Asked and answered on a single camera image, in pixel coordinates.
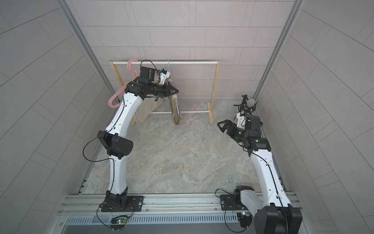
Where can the circuit board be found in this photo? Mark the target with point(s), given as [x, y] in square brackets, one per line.
[119, 222]
[245, 219]

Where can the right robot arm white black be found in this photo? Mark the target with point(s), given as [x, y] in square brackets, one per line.
[273, 213]

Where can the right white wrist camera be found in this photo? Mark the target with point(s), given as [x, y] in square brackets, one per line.
[240, 120]

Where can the left circuit board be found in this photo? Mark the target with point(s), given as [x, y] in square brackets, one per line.
[119, 222]

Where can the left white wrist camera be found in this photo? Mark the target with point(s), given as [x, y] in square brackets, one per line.
[164, 75]

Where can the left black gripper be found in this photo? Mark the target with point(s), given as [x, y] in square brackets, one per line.
[164, 89]

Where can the left aluminium corner post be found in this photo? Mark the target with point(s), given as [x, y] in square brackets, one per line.
[66, 11]

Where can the cream beige scarf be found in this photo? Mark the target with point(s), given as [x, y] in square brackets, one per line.
[147, 106]

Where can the right aluminium corner post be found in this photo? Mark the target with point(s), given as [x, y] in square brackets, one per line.
[282, 38]

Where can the pink plastic hanger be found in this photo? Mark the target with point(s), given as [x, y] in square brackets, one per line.
[119, 79]

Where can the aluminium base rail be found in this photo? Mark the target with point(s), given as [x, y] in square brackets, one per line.
[156, 204]

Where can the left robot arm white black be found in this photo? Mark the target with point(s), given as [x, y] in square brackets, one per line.
[113, 138]

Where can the aluminium corner post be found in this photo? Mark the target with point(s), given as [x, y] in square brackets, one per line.
[282, 38]
[66, 11]

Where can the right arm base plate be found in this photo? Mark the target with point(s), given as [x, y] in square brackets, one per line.
[230, 203]

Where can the wooden clothes rack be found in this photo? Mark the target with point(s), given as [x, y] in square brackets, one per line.
[149, 84]

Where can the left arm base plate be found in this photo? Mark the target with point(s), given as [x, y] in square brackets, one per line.
[133, 204]

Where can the microphone on black stand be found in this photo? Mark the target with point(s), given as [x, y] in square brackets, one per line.
[247, 106]

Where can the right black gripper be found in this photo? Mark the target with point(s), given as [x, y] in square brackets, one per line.
[228, 125]

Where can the right circuit board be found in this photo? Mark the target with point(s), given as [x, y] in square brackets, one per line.
[245, 219]

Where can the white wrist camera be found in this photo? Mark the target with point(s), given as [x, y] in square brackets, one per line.
[240, 120]
[164, 75]

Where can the brown plaid scarf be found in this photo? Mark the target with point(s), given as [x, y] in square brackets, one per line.
[175, 109]

